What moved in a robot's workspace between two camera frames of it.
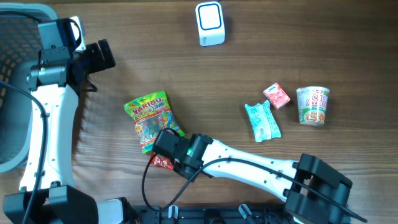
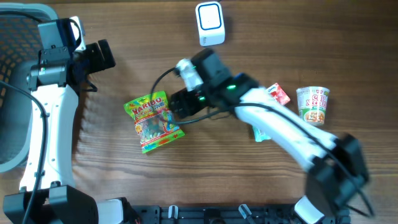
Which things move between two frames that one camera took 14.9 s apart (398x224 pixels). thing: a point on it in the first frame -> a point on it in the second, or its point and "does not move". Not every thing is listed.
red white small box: [277, 96] does not move
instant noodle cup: [312, 104] does not move
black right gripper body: [158, 150] -> [179, 104]
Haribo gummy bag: [153, 115] does not move
